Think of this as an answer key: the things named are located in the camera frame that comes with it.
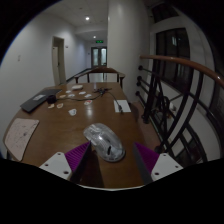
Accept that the black railing with wooden handrail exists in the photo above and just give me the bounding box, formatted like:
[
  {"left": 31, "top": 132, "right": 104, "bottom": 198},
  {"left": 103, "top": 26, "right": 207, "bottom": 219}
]
[{"left": 134, "top": 54, "right": 224, "bottom": 164}]

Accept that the open side doorway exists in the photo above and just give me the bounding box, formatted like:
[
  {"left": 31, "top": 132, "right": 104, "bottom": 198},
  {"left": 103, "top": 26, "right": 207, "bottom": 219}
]
[{"left": 51, "top": 35, "right": 67, "bottom": 86}]

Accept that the wooden armchair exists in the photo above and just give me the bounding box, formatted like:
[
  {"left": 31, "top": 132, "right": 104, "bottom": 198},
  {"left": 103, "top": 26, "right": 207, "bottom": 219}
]
[{"left": 73, "top": 66, "right": 126, "bottom": 89}]

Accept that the transparent computer mouse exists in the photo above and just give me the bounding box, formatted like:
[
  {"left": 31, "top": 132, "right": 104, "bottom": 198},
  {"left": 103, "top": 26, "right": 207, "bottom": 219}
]
[{"left": 83, "top": 122, "right": 126, "bottom": 163}]

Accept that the small black block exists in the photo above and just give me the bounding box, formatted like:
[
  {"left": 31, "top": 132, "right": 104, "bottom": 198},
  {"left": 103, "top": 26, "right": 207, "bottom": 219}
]
[{"left": 46, "top": 95, "right": 58, "bottom": 105}]

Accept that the dark framed window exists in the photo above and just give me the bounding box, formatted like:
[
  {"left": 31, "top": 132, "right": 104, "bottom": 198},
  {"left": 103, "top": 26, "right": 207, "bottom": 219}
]
[{"left": 154, "top": 27, "right": 193, "bottom": 88}]

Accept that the dark closed laptop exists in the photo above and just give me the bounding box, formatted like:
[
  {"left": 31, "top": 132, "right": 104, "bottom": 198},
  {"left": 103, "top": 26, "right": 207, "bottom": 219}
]
[{"left": 19, "top": 88, "right": 63, "bottom": 113}]

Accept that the white paper sheet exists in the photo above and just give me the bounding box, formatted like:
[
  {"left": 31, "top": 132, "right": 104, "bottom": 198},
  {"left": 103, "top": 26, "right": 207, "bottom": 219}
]
[{"left": 113, "top": 99, "right": 132, "bottom": 114}]

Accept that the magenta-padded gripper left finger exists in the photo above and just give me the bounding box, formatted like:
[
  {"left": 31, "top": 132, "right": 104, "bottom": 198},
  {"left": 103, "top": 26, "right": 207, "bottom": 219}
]
[{"left": 39, "top": 141, "right": 94, "bottom": 185}]

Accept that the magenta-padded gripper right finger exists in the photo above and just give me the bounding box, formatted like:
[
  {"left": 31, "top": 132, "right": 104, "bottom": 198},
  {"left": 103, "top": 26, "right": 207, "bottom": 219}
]
[{"left": 132, "top": 141, "right": 185, "bottom": 185}]

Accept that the glass double door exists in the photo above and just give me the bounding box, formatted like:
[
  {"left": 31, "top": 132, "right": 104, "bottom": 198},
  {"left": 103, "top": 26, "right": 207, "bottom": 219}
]
[{"left": 90, "top": 46, "right": 108, "bottom": 69}]

